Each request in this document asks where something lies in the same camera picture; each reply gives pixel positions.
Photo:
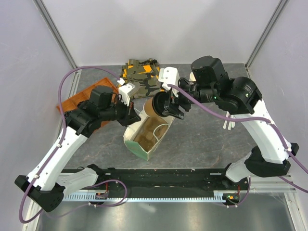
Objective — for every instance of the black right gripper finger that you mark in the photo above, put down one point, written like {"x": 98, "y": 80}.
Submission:
{"x": 169, "y": 107}
{"x": 177, "y": 113}

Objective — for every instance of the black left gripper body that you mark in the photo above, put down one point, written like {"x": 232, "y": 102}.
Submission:
{"x": 122, "y": 111}

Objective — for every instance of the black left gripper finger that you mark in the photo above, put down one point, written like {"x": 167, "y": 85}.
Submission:
{"x": 133, "y": 113}
{"x": 130, "y": 121}

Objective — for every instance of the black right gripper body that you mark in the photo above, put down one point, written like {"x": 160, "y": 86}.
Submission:
{"x": 183, "y": 101}

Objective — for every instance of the green patterned paper bag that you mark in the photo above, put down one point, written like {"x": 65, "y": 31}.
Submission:
{"x": 131, "y": 132}

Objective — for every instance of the brown pulp cup carrier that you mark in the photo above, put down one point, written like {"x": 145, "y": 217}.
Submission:
{"x": 151, "y": 132}

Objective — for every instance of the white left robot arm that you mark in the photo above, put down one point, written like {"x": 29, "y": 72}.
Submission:
{"x": 44, "y": 184}

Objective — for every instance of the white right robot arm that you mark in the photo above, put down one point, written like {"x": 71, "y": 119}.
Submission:
{"x": 242, "y": 99}

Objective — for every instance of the paper cup stack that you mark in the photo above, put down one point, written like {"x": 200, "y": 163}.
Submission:
{"x": 192, "y": 78}

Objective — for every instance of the camouflage folded cloth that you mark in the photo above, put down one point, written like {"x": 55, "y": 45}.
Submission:
{"x": 143, "y": 75}

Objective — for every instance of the white wrapped straw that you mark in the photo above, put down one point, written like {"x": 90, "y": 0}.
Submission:
{"x": 226, "y": 121}
{"x": 231, "y": 125}

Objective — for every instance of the orange wooden tray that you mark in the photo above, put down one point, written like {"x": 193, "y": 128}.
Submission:
{"x": 72, "y": 102}

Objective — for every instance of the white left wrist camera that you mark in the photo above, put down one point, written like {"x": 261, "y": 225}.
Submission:
{"x": 126, "y": 90}

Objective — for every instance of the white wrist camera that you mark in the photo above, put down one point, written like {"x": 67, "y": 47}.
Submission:
{"x": 126, "y": 90}
{"x": 168, "y": 75}

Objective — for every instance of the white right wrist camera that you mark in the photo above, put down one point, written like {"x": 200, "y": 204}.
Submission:
{"x": 168, "y": 75}

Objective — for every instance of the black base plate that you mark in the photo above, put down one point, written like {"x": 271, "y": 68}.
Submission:
{"x": 209, "y": 179}

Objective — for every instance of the grey slotted cable duct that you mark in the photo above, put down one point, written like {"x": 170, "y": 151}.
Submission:
{"x": 87, "y": 196}

